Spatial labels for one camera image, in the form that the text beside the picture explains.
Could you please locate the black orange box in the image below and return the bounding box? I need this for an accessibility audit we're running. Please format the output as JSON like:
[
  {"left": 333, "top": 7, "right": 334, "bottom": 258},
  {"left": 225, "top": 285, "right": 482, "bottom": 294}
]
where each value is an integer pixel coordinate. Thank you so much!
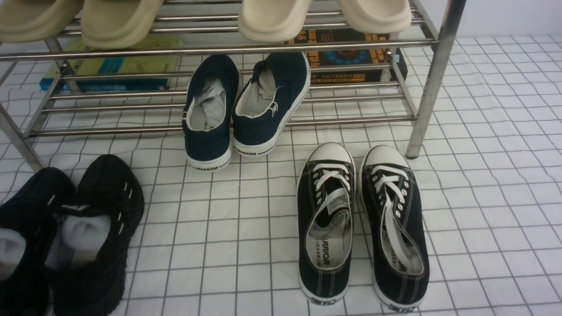
[{"left": 284, "top": 28, "right": 392, "bottom": 85}]

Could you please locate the silver metal shoe rack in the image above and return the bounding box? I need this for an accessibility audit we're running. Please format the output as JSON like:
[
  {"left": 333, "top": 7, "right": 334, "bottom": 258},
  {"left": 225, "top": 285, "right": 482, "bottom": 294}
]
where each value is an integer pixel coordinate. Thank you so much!
[{"left": 1, "top": 0, "right": 466, "bottom": 171}]

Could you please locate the green blue book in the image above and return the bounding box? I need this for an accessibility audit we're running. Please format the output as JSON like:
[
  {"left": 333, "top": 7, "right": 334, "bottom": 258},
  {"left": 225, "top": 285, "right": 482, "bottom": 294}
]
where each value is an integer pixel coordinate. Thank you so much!
[{"left": 40, "top": 35, "right": 183, "bottom": 92}]

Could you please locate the cream slipper far right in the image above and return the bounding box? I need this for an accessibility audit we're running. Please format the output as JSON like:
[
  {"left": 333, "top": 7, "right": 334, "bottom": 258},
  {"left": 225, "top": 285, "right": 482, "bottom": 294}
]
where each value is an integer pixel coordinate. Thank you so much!
[{"left": 338, "top": 0, "right": 412, "bottom": 34}]

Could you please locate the beige slipper far left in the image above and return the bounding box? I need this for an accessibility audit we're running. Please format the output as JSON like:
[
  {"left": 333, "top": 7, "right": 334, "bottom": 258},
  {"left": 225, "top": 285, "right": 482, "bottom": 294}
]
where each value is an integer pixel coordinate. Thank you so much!
[{"left": 0, "top": 0, "right": 84, "bottom": 43}]

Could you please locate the beige slipper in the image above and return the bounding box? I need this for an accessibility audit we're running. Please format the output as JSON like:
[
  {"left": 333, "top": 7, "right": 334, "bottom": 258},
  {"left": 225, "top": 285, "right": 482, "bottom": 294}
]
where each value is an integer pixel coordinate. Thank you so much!
[
  {"left": 0, "top": 0, "right": 84, "bottom": 43},
  {"left": 80, "top": 0, "right": 163, "bottom": 49}
]

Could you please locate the black mesh sneaker left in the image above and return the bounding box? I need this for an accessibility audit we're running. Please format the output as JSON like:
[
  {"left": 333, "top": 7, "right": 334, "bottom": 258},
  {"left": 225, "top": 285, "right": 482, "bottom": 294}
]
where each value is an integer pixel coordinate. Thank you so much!
[{"left": 0, "top": 167, "right": 76, "bottom": 316}]

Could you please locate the black canvas sneaker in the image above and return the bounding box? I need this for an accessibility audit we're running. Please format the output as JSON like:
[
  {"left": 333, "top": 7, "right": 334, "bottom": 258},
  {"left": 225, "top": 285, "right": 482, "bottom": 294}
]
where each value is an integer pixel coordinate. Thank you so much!
[
  {"left": 357, "top": 145, "right": 430, "bottom": 312},
  {"left": 296, "top": 142, "right": 356, "bottom": 305}
]

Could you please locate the black mesh sneaker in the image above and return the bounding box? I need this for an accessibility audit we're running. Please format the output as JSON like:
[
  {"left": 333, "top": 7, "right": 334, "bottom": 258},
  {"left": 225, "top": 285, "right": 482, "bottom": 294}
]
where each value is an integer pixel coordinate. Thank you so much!
[
  {"left": 42, "top": 154, "right": 145, "bottom": 316},
  {"left": 0, "top": 167, "right": 76, "bottom": 316}
]

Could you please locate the navy canvas shoe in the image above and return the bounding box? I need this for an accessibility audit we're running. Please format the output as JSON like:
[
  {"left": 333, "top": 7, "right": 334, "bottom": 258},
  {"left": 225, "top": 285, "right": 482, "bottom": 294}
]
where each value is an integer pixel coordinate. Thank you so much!
[
  {"left": 232, "top": 52, "right": 311, "bottom": 157},
  {"left": 181, "top": 54, "right": 241, "bottom": 172}
]

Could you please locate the cream slipper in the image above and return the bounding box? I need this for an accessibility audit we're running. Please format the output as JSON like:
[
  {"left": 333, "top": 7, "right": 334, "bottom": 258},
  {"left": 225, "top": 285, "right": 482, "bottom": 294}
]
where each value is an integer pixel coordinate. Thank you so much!
[
  {"left": 338, "top": 0, "right": 412, "bottom": 34},
  {"left": 238, "top": 0, "right": 312, "bottom": 43}
]

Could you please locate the black mesh sneaker right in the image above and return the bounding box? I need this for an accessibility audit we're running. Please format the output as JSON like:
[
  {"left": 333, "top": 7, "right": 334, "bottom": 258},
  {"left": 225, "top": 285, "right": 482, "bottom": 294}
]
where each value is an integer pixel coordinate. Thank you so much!
[{"left": 42, "top": 154, "right": 145, "bottom": 316}]

